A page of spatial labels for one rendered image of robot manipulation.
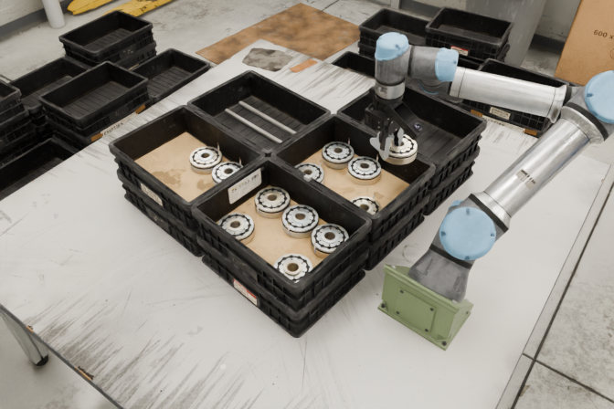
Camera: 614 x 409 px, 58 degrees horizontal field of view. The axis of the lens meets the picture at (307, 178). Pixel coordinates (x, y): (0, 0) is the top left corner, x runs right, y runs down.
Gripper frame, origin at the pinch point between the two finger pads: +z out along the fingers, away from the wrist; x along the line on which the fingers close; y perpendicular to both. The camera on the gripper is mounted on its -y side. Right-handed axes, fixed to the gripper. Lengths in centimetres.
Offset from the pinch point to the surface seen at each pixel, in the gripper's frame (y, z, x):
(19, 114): 174, 47, 51
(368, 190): 5.7, 16.9, 2.8
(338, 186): 13.2, 16.4, 8.1
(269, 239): 12.1, 14.0, 37.4
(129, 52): 185, 50, -14
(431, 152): 2.9, 19.3, -25.5
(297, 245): 5.2, 14.4, 33.3
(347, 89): 60, 34, -48
